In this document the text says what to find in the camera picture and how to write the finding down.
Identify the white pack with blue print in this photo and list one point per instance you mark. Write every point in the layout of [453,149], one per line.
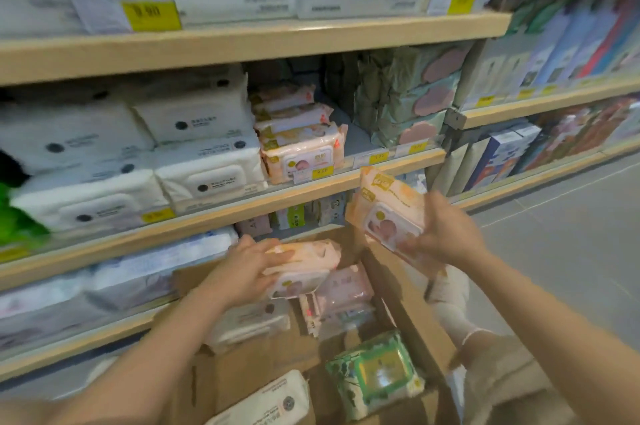
[165,259]

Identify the person's left hand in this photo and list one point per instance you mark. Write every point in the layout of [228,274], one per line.
[240,274]

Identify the person's right hand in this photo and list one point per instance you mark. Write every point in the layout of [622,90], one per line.
[450,234]

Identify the green pink tissue bundle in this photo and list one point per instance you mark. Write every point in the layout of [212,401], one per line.
[400,89]

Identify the yellow price tag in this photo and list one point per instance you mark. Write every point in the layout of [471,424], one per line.
[379,158]
[461,3]
[12,254]
[418,147]
[159,215]
[150,15]
[322,172]

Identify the yellow lid wet wipes packet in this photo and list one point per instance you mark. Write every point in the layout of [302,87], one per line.
[380,372]

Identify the brown cardboard box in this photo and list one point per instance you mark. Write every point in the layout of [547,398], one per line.
[400,309]

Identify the green wet wipes packet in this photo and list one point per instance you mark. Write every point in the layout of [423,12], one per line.
[20,224]

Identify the clear pack with red print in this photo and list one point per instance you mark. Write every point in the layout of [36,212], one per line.
[40,299]

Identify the wooden store shelving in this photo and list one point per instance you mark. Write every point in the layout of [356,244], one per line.
[250,39]

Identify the beige shorts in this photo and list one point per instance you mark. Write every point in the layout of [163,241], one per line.
[510,379]

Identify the neighbouring wooden shelf unit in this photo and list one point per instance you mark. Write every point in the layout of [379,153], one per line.
[525,102]

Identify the white sock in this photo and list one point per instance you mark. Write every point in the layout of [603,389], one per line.
[460,324]

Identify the pink small wipes packets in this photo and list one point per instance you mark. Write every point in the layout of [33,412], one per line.
[345,287]

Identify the person's left forearm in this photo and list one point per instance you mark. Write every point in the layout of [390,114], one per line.
[140,364]

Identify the person's right forearm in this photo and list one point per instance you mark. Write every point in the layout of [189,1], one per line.
[560,339]

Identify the white shoe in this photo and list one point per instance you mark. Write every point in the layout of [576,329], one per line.
[450,284]

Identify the person's left leg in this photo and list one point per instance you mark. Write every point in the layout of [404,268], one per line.
[20,414]

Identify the grey metal shelf bracket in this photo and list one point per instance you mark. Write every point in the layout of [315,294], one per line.
[454,118]

